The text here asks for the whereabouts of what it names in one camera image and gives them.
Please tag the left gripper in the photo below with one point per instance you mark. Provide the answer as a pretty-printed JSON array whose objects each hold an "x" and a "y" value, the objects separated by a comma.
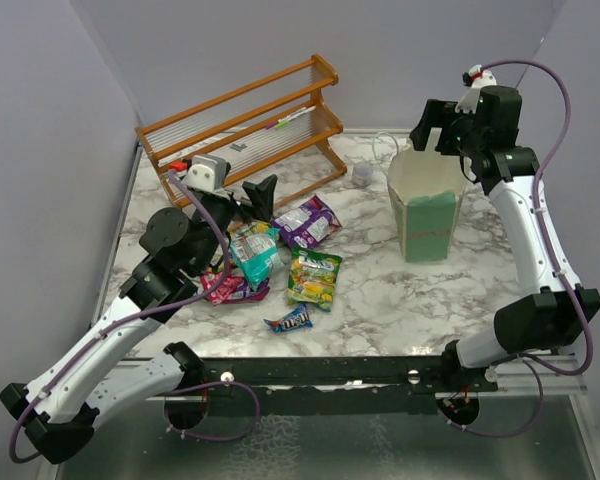
[{"x": 261, "y": 196}]

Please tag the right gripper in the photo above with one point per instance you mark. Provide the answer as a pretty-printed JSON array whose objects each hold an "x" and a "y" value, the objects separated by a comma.
[{"x": 442, "y": 114}]

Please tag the yellow green snack packet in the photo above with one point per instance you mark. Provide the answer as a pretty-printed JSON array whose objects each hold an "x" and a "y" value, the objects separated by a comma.
[{"x": 255, "y": 227}]

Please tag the teal snack packet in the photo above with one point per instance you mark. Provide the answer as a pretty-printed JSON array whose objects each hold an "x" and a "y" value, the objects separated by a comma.
[{"x": 256, "y": 254}]

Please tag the purple snack packet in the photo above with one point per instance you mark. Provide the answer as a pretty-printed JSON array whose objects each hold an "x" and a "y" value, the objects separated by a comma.
[
  {"x": 245, "y": 293},
  {"x": 308, "y": 225}
]

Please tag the white green paper bag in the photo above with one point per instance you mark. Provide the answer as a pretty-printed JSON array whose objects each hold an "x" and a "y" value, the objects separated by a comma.
[{"x": 426, "y": 190}]

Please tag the red pink snack packet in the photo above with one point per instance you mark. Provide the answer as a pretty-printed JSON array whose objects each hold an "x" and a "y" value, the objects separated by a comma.
[{"x": 230, "y": 289}]

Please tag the blue M&M's packet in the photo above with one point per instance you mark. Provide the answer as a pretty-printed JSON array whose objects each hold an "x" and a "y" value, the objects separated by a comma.
[{"x": 297, "y": 319}]

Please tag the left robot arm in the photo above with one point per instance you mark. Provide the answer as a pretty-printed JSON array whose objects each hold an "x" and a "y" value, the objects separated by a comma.
[{"x": 58, "y": 412}]

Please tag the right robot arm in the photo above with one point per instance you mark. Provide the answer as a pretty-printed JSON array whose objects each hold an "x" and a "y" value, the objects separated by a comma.
[{"x": 555, "y": 309}]

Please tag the grey staple strip upper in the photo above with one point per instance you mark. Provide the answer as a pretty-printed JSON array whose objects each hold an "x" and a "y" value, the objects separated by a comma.
[{"x": 238, "y": 147}]

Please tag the orange wooden two-tier rack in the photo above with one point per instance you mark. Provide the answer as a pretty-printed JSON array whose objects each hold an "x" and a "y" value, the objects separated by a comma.
[{"x": 239, "y": 116}]

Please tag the purple capped marker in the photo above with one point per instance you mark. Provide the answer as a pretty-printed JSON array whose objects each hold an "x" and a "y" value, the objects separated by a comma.
[{"x": 286, "y": 119}]

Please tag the small clear plastic cup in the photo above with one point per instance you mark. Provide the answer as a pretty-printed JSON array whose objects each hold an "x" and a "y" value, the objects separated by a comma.
[{"x": 362, "y": 174}]

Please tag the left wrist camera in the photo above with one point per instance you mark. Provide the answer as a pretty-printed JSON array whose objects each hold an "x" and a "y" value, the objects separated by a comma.
[{"x": 206, "y": 173}]

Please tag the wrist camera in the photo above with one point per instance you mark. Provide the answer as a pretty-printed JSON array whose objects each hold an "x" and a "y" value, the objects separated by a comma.
[
  {"x": 475, "y": 79},
  {"x": 206, "y": 173}
]

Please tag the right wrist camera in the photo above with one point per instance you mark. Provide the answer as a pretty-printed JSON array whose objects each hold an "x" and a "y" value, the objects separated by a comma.
[{"x": 475, "y": 79}]

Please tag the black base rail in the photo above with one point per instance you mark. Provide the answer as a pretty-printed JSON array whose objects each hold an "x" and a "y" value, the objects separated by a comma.
[{"x": 299, "y": 386}]

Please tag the aluminium frame rail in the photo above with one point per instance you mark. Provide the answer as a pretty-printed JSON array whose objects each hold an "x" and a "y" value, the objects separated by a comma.
[{"x": 514, "y": 378}]

